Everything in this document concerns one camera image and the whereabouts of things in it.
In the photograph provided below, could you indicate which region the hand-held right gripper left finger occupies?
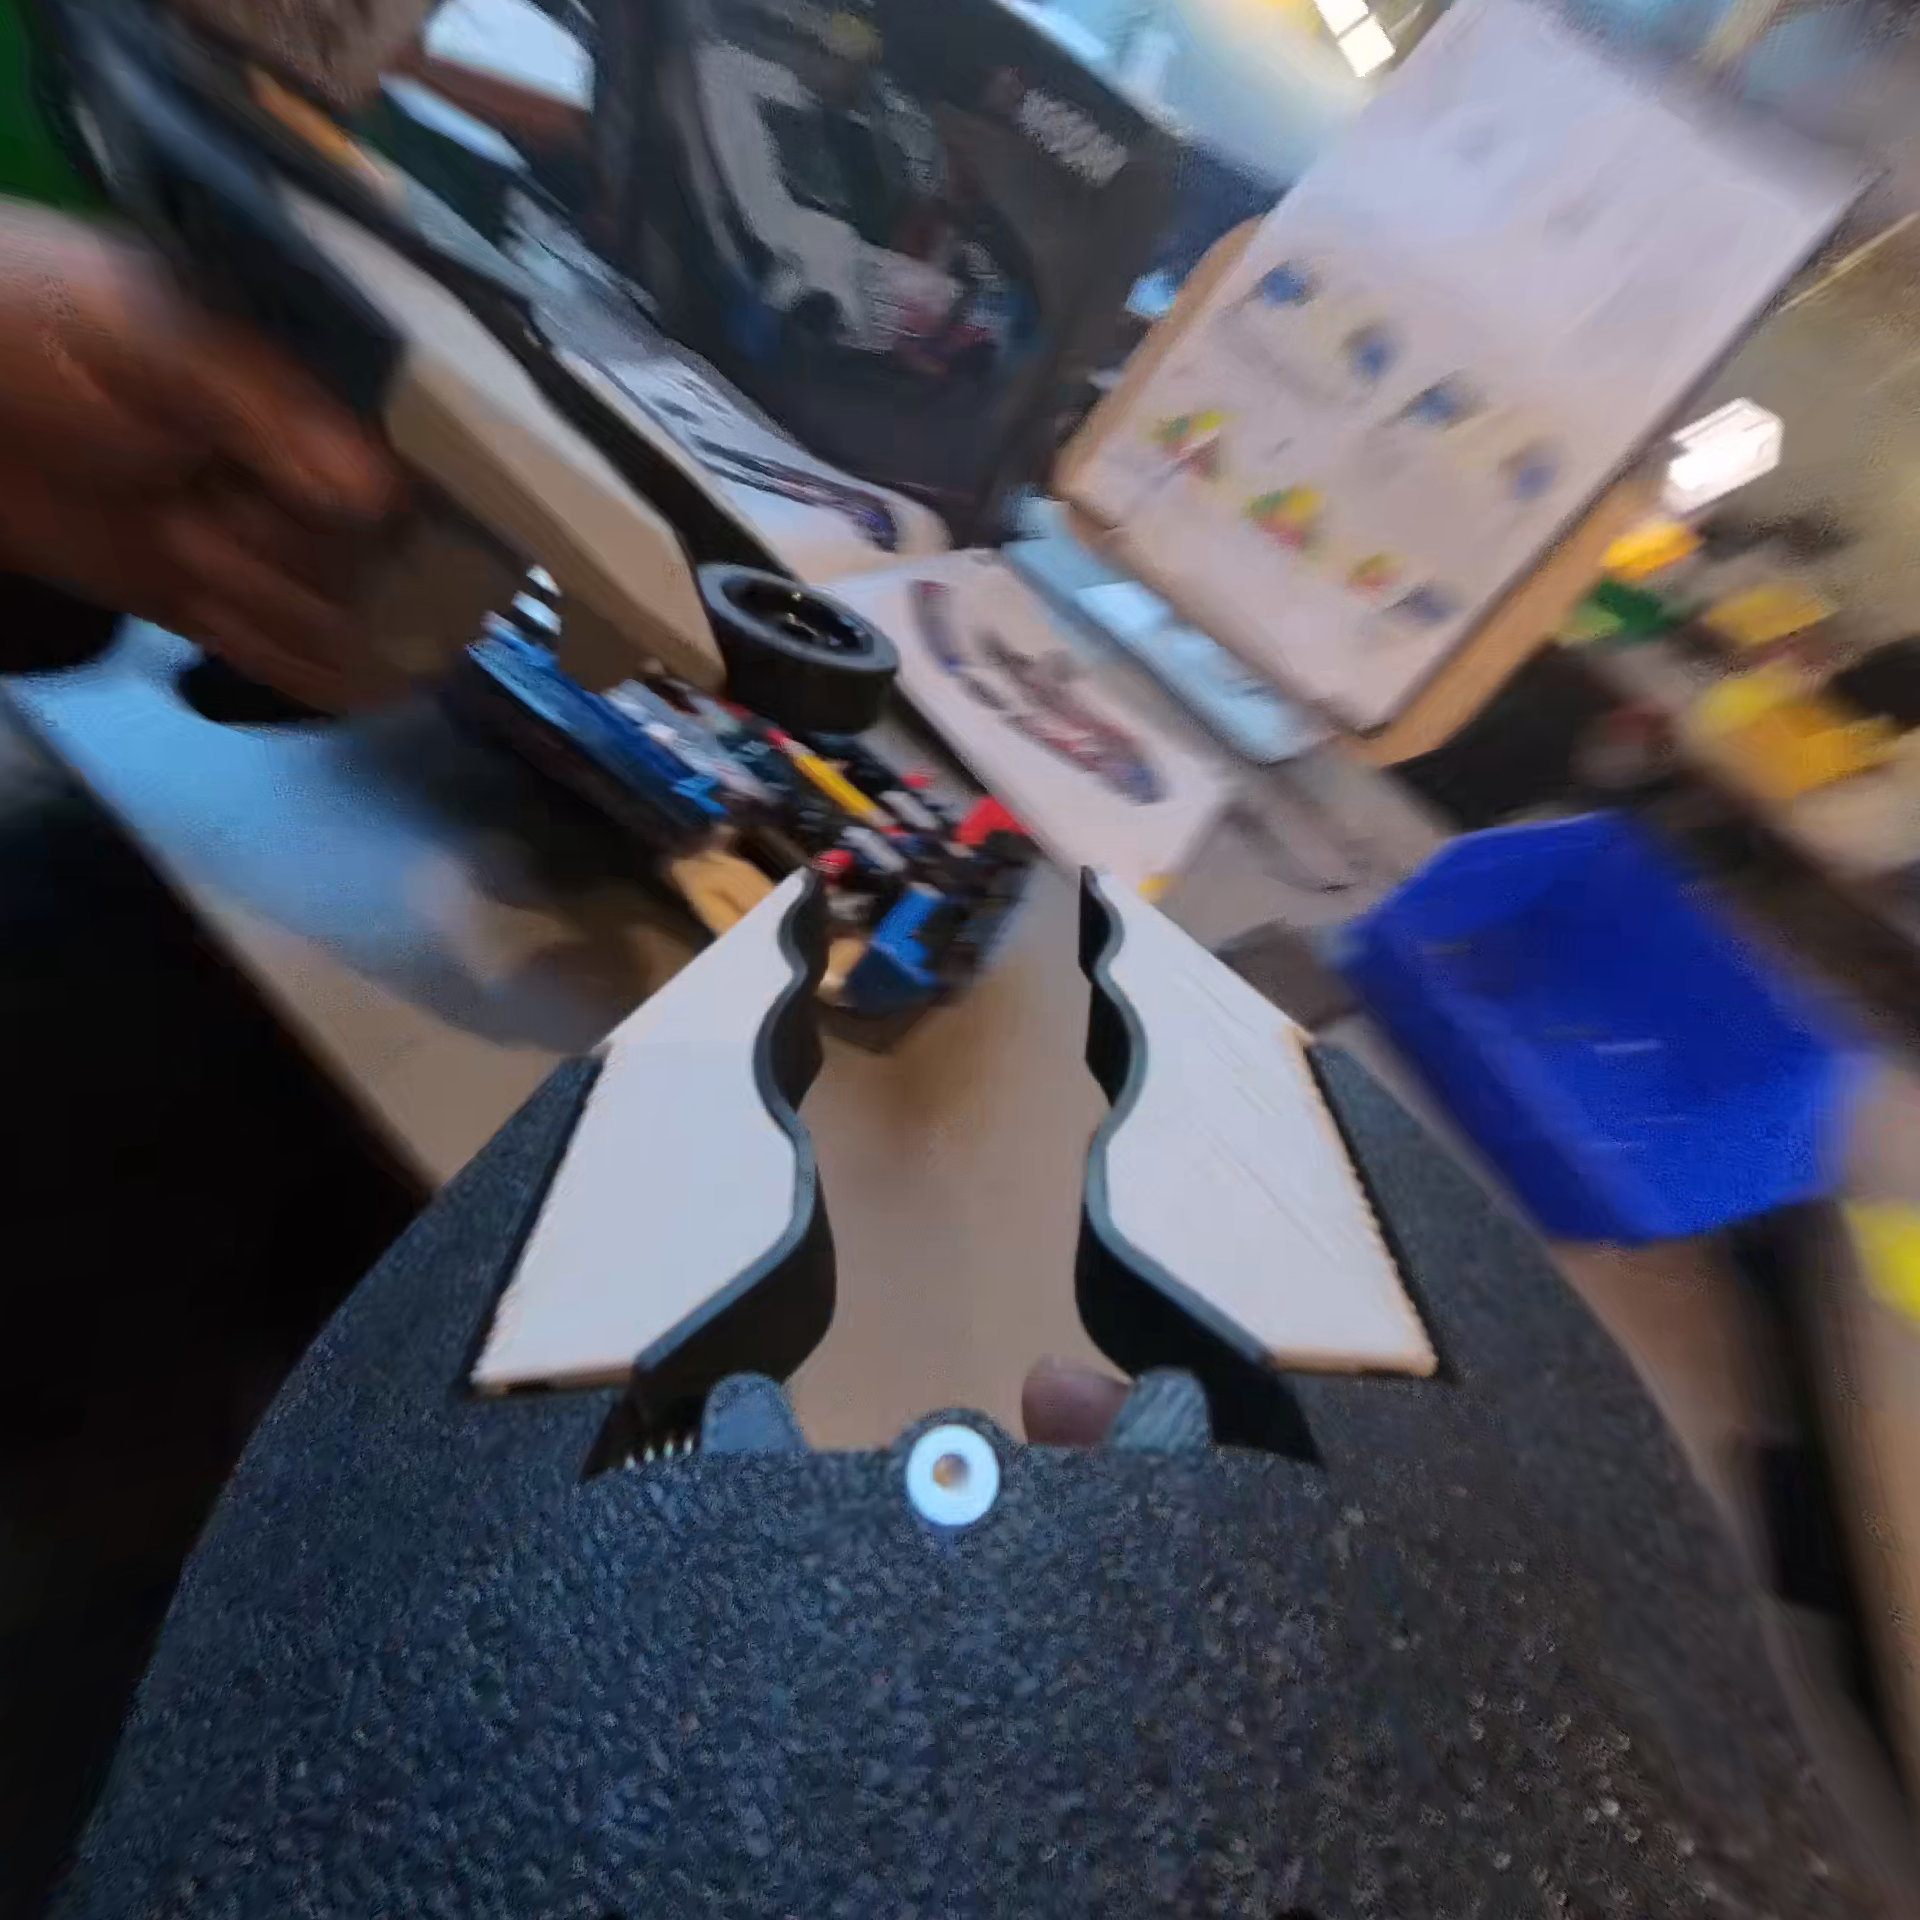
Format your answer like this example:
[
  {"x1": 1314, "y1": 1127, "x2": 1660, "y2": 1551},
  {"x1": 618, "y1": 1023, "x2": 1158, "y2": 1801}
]
[{"x1": 470, "y1": 866, "x2": 836, "y2": 1397}]

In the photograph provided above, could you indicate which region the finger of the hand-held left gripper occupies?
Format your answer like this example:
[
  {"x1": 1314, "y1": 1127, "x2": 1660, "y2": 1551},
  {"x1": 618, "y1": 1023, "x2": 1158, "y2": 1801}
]
[
  {"x1": 383, "y1": 342, "x2": 732, "y2": 694},
  {"x1": 353, "y1": 495, "x2": 564, "y2": 684}
]

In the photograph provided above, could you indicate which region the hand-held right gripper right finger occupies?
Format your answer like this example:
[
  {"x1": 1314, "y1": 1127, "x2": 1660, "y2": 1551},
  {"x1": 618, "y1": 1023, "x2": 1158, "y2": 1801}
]
[{"x1": 1074, "y1": 866, "x2": 1443, "y2": 1389}]

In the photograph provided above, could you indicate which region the black toy car wheel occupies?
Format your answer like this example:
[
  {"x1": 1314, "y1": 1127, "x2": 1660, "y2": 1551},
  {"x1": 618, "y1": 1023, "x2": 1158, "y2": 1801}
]
[{"x1": 698, "y1": 561, "x2": 903, "y2": 735}]

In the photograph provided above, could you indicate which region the toy brick car chassis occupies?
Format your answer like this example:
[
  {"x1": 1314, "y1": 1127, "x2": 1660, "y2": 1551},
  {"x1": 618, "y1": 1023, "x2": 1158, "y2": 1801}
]
[{"x1": 451, "y1": 599, "x2": 1051, "y2": 1037}]

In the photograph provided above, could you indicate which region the grey desk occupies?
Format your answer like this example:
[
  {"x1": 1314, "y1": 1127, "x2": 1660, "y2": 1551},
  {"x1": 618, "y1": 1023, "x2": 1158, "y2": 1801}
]
[{"x1": 0, "y1": 599, "x2": 1878, "y2": 1501}]

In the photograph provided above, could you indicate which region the person's right hand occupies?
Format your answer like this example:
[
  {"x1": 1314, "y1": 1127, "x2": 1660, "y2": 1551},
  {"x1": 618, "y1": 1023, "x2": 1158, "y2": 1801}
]
[{"x1": 1020, "y1": 1357, "x2": 1134, "y2": 1448}]

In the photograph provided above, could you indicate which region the blue plastic bin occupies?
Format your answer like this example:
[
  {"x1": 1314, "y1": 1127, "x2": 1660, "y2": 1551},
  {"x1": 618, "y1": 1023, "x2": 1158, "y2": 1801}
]
[{"x1": 1329, "y1": 809, "x2": 1878, "y2": 1248}]

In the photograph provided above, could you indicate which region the toy car box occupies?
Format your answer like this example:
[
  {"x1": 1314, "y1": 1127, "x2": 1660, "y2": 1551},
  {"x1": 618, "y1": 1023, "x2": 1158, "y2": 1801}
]
[{"x1": 600, "y1": 0, "x2": 1187, "y2": 511}]

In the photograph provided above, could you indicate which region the open instruction booklet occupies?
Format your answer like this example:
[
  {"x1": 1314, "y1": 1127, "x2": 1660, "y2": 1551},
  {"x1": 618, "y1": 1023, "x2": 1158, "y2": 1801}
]
[{"x1": 555, "y1": 335, "x2": 1248, "y2": 886}]

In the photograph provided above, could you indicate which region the white stand base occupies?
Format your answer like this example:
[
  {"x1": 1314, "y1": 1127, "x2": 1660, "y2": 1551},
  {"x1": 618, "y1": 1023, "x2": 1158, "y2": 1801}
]
[{"x1": 1007, "y1": 533, "x2": 1338, "y2": 767}]

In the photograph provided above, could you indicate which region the pale wooden display board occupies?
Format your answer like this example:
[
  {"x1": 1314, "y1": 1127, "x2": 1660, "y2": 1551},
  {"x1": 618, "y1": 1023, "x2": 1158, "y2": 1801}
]
[{"x1": 1050, "y1": 216, "x2": 1673, "y2": 774}]

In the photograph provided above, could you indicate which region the yellow plastic bin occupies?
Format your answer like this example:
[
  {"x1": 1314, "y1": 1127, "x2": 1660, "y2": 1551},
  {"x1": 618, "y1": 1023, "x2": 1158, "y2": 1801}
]
[{"x1": 1688, "y1": 661, "x2": 1907, "y2": 798}]

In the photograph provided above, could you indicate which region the printed instruction sheet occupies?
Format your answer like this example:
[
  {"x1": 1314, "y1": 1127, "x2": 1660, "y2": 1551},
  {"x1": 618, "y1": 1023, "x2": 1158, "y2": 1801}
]
[{"x1": 1066, "y1": 0, "x2": 1870, "y2": 735}]

